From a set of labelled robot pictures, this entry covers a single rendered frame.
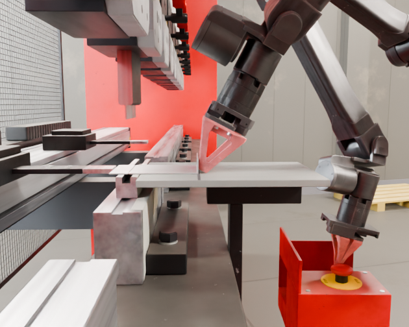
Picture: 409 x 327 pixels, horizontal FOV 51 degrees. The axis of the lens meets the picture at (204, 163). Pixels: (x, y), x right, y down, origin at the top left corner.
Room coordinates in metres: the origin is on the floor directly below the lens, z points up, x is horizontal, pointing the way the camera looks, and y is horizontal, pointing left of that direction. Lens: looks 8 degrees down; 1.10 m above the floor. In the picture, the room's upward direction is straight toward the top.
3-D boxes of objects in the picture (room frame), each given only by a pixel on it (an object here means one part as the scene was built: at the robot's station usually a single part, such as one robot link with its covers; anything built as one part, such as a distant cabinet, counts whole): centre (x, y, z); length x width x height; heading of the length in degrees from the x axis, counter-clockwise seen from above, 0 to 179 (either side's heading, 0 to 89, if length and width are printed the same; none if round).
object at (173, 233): (0.59, 0.05, 0.91); 0.03 x 0.03 x 0.02
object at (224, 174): (0.66, -0.04, 1.00); 0.26 x 0.18 x 0.01; 92
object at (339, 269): (0.74, -0.25, 0.79); 0.04 x 0.04 x 0.04
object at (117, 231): (0.71, 0.11, 0.92); 0.39 x 0.06 x 0.10; 2
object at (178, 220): (0.69, 0.05, 0.89); 0.30 x 0.05 x 0.03; 2
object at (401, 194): (4.80, -2.12, 0.05); 1.19 x 0.79 x 0.10; 106
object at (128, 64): (0.65, 0.11, 1.13); 0.10 x 0.02 x 0.10; 2
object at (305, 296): (0.79, -0.24, 0.75); 0.20 x 0.16 x 0.18; 179
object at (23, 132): (1.41, 0.53, 1.02); 0.44 x 0.06 x 0.04; 2
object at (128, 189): (0.69, 0.11, 0.99); 0.20 x 0.03 x 0.03; 2
